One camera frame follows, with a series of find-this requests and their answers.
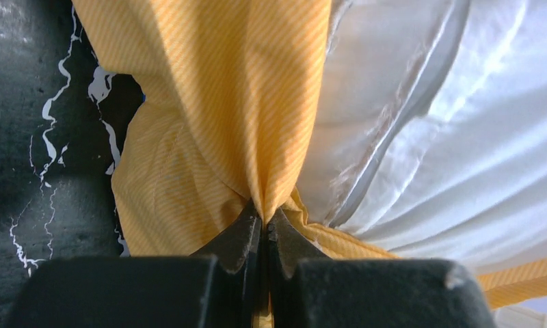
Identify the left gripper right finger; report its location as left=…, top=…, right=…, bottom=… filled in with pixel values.
left=267, top=210, right=495, bottom=327

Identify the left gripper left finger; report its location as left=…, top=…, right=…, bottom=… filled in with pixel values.
left=6, top=202, right=262, bottom=327

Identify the blue and yellow pillowcase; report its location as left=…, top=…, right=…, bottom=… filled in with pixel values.
left=72, top=0, right=547, bottom=328

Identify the white pillow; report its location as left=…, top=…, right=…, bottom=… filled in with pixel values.
left=297, top=1, right=547, bottom=327

